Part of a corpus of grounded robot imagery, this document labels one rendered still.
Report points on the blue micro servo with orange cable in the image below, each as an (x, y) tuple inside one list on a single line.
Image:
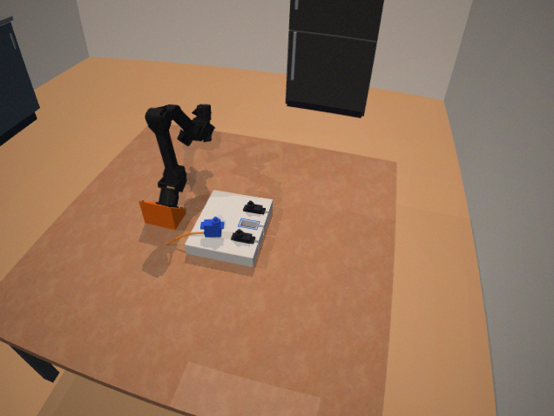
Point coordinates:
[(212, 229)]

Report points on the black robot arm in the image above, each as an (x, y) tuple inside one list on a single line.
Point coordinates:
[(159, 121)]

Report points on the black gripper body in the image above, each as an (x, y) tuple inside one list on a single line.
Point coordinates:
[(182, 138)]

